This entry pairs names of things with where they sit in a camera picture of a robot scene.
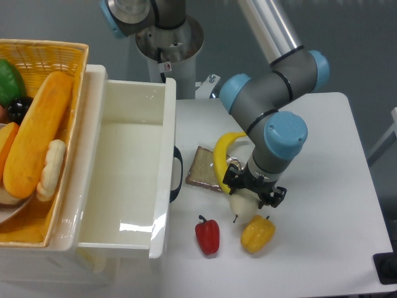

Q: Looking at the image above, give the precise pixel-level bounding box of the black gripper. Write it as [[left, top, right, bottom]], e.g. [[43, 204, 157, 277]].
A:
[[222, 163, 287, 209]]

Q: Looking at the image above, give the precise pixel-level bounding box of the pale white pear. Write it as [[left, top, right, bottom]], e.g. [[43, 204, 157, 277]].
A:
[[230, 189, 259, 223]]

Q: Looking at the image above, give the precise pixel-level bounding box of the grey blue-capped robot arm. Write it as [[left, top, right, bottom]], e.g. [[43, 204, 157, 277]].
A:
[[100, 1, 330, 207]]

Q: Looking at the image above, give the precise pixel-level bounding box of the yellow bell pepper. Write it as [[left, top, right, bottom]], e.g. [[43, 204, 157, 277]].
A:
[[240, 215, 276, 253]]

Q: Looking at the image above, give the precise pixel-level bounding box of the yellow banana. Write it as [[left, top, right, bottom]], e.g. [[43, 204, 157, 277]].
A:
[[213, 132, 246, 194]]

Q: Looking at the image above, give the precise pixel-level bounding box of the wrapped brown bread slice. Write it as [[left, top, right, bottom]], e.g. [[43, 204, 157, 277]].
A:
[[185, 146, 242, 192]]

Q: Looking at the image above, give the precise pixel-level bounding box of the red bell pepper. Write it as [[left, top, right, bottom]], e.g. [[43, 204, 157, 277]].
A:
[[195, 215, 220, 255]]

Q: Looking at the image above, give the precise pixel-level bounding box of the white plastic drawer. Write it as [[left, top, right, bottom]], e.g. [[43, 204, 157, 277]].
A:
[[78, 78, 176, 258]]

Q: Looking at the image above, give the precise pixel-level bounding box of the black object at edge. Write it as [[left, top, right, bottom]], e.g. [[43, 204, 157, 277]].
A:
[[373, 252, 396, 285]]

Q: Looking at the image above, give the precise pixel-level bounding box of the small white twisted bread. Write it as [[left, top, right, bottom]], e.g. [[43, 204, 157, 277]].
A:
[[36, 140, 66, 202]]

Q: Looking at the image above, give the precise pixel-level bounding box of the yellow wicker basket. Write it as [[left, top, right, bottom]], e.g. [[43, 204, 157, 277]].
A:
[[1, 39, 89, 248]]

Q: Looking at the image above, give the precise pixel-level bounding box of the long orange baguette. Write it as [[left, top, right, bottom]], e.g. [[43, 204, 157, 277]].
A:
[[2, 71, 73, 199]]

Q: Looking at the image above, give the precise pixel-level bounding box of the white drawer cabinet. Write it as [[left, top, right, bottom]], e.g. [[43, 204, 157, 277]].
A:
[[0, 64, 125, 286]]

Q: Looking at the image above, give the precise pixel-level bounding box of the black round fruit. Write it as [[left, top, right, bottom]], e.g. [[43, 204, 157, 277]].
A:
[[6, 96, 33, 125]]

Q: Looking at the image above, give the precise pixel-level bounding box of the orange wedge food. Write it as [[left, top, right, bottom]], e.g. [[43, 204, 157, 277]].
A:
[[0, 122, 19, 178]]

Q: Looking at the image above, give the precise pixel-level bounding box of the green pepper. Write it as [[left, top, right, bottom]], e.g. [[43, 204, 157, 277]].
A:
[[0, 59, 27, 107]]

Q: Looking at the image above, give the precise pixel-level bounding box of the black drawer handle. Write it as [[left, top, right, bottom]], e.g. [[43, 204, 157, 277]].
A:
[[170, 146, 184, 203]]

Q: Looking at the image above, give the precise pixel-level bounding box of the white metal bracket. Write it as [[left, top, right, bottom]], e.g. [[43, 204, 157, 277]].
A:
[[195, 73, 221, 99]]

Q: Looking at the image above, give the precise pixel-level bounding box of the white frame at right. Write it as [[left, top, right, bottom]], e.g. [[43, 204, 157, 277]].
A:
[[367, 108, 396, 167]]

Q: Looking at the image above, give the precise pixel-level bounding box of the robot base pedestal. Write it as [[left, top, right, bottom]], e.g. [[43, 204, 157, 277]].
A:
[[135, 16, 204, 99]]

